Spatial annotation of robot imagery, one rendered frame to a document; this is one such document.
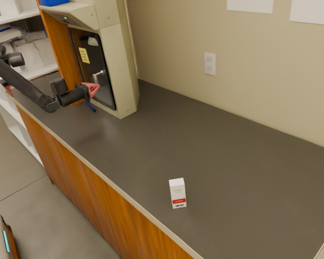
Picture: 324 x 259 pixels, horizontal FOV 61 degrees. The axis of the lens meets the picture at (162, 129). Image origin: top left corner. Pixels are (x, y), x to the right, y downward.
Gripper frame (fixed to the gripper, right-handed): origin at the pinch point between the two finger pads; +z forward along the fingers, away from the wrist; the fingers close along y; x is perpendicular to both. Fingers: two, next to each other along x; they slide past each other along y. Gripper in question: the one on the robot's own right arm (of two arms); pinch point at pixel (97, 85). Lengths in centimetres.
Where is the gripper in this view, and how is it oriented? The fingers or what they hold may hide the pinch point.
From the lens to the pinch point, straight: 142.1
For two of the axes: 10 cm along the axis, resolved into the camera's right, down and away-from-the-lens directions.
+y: -6.7, -3.5, 6.6
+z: 7.3, -4.5, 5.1
